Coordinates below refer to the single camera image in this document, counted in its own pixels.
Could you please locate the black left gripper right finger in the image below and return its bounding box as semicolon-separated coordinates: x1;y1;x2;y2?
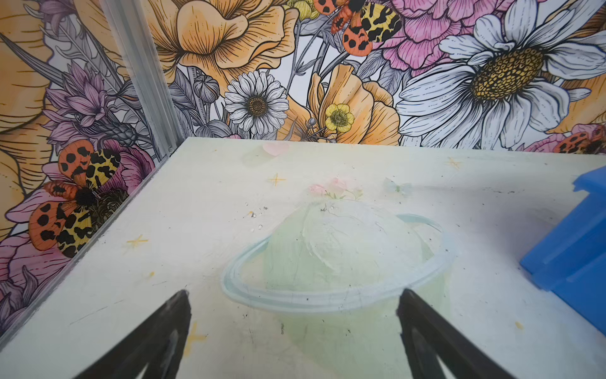
397;288;512;379

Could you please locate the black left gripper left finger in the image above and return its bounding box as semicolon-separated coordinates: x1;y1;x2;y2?
77;290;192;378

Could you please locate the blue plastic bin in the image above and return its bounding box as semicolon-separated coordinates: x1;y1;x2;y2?
520;167;605;333

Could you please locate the aluminium corner post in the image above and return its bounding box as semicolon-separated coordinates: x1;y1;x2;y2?
101;1;186;160

